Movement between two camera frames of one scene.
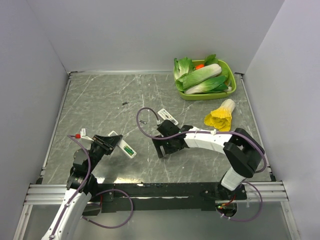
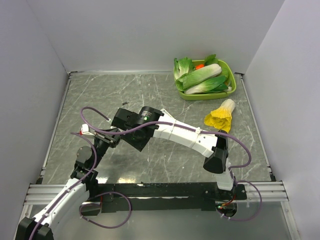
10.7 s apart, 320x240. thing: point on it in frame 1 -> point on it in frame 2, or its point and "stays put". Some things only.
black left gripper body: x=97 y=151 stays put
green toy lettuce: x=182 y=67 stays put
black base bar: x=164 y=196 stays put
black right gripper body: x=169 y=146 -> x=136 y=142
